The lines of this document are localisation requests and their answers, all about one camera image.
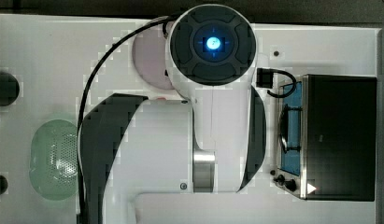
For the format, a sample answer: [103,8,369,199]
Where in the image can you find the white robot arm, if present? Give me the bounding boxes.
[78,5,266,224]

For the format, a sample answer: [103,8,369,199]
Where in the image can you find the black toaster oven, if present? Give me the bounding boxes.
[274,75,377,202]

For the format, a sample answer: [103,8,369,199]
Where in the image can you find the grey round plate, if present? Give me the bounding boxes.
[132,28,173,91]

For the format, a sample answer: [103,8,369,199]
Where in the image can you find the green perforated colander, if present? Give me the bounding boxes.
[29,119,78,201]

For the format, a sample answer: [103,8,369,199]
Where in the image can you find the black wrist camera with cable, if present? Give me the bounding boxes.
[256,68,297,99]

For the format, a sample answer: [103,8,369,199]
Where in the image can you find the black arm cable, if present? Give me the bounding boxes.
[76,14,181,218]

